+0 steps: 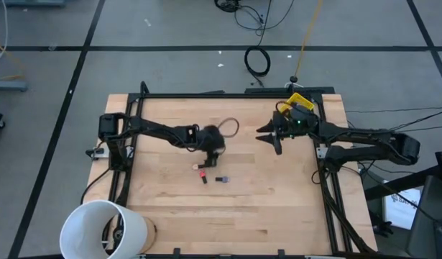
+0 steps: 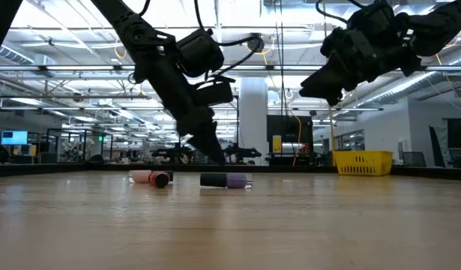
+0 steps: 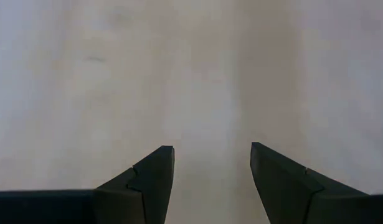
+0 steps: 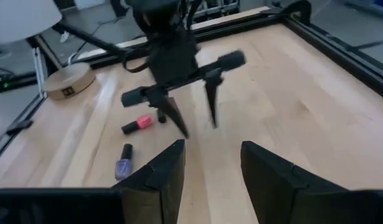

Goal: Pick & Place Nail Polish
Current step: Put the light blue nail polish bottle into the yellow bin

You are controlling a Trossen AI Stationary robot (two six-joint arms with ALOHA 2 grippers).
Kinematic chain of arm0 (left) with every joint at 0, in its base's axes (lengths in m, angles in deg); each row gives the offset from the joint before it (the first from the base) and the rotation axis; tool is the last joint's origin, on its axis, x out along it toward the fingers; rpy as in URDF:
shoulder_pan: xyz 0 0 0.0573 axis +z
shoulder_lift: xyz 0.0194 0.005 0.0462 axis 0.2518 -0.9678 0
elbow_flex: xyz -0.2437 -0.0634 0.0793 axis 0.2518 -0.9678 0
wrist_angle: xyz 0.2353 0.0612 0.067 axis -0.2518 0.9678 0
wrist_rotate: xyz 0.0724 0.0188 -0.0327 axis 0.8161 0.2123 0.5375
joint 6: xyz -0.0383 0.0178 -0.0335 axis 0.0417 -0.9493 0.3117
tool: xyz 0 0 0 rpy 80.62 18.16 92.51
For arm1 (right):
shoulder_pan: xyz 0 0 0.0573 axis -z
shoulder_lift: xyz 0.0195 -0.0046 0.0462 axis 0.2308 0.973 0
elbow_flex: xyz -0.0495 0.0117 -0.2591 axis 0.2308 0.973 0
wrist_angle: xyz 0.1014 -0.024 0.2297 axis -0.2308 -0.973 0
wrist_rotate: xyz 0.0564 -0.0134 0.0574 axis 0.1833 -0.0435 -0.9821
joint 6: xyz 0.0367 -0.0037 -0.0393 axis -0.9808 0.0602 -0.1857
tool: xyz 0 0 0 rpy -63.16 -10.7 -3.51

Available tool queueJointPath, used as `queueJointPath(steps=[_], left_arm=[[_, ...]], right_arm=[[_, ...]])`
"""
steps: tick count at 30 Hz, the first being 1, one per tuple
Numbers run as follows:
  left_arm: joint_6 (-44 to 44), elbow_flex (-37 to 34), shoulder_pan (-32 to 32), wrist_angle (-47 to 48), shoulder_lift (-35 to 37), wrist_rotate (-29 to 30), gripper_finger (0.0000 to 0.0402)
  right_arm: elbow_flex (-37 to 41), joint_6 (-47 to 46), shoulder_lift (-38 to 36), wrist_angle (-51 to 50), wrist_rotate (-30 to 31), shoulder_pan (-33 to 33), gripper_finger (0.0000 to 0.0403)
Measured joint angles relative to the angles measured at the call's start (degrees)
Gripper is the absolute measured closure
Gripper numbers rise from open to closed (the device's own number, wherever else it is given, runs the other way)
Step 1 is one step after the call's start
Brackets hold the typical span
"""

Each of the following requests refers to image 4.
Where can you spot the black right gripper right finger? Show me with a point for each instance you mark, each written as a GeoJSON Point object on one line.
{"type": "Point", "coordinates": [278, 193]}

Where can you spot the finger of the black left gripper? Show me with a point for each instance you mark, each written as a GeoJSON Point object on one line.
{"type": "Point", "coordinates": [212, 99]}
{"type": "Point", "coordinates": [171, 112]}

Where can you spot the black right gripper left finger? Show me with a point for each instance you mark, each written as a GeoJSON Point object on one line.
{"type": "Point", "coordinates": [154, 193]}

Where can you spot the coral red nail polish bottle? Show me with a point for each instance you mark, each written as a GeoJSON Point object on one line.
{"type": "Point", "coordinates": [144, 121]}

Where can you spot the lavender nail polish bottle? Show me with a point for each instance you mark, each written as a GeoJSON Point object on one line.
{"type": "Point", "coordinates": [124, 166]}

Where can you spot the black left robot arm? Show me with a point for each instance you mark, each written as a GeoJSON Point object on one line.
{"type": "Point", "coordinates": [163, 12]}

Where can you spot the black table clamp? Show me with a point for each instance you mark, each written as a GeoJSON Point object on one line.
{"type": "Point", "coordinates": [20, 127]}

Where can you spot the black aluminium table frame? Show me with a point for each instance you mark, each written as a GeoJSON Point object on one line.
{"type": "Point", "coordinates": [350, 67]}

